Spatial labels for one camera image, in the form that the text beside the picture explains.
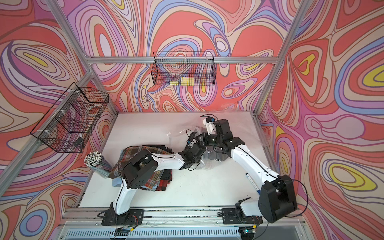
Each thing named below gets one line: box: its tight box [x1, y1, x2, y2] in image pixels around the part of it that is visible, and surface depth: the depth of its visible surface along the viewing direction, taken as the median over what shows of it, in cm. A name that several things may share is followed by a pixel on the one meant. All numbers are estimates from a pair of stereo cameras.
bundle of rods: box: [83, 151, 112, 179], surface depth 78 cm
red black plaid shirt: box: [155, 169, 173, 191], surface depth 84 cm
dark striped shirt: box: [206, 145, 229, 162], surface depth 84 cm
